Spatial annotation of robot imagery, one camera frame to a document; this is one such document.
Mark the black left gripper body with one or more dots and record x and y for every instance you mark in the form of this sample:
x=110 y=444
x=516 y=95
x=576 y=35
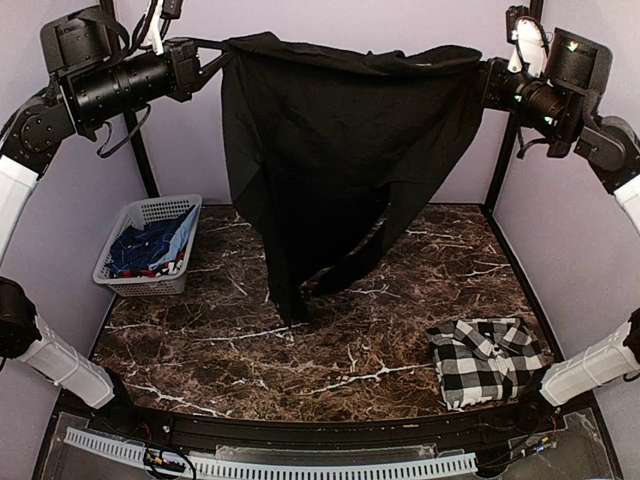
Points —
x=181 y=75

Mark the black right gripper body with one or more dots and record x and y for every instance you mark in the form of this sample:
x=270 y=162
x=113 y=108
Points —
x=494 y=93

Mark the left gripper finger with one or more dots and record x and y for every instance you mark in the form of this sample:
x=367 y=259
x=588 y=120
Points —
x=209 y=70
x=208 y=44

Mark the black long sleeve shirt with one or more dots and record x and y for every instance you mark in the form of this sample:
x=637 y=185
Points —
x=331 y=154

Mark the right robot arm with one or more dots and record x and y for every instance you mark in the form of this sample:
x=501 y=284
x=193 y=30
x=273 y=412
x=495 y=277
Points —
x=554 y=84

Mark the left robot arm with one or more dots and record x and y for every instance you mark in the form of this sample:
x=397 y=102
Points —
x=97 y=70

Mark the blue clothes in basket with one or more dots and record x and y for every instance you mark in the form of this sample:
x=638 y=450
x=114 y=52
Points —
x=156 y=250

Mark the grey plastic laundry basket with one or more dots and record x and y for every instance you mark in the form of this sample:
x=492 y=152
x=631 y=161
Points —
x=139 y=214

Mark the black white plaid shirt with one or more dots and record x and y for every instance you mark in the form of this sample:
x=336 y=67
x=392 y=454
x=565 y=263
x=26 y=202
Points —
x=484 y=360

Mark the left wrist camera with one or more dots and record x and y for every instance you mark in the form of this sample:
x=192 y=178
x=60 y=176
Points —
x=149 y=33

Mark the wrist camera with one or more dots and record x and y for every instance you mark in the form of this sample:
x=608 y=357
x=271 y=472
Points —
x=149 y=33
x=527 y=36

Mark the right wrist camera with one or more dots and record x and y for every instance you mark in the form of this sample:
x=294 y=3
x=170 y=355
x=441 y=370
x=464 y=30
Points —
x=527 y=36

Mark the right black frame post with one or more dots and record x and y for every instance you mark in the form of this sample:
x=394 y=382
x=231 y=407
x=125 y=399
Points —
x=535 y=10

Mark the black frame post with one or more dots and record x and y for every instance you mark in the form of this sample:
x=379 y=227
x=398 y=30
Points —
x=130 y=119
x=535 y=10

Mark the left black frame post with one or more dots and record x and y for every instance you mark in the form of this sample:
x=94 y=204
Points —
x=130 y=119

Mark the black front rail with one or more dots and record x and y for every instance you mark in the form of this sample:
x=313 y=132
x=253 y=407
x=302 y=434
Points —
x=479 y=428

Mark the white slotted cable duct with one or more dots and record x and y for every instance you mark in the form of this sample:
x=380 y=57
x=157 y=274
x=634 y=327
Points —
x=238 y=464

